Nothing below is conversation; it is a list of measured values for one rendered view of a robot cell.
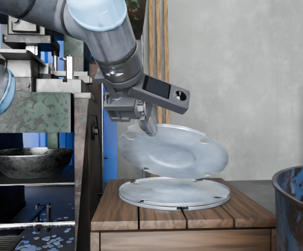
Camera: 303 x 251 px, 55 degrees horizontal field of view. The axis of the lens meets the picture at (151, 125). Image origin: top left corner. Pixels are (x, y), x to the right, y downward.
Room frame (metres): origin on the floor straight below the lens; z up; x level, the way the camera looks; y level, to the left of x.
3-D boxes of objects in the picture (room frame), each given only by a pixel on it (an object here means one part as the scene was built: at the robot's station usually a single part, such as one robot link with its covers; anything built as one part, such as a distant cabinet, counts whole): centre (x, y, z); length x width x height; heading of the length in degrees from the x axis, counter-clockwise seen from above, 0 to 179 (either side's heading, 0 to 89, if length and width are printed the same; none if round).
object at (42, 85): (1.26, 0.51, 0.67); 0.45 x 0.30 x 0.06; 97
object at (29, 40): (1.26, 0.51, 0.86); 0.20 x 0.16 x 0.05; 97
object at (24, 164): (1.26, 0.51, 0.36); 0.34 x 0.34 x 0.10
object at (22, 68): (1.09, 0.49, 0.72); 0.25 x 0.14 x 0.14; 7
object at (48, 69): (1.25, 0.51, 0.76); 0.15 x 0.09 x 0.05; 97
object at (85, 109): (1.43, 0.26, 0.45); 0.92 x 0.12 x 0.90; 7
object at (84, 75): (1.28, 0.34, 0.76); 0.17 x 0.06 x 0.10; 97
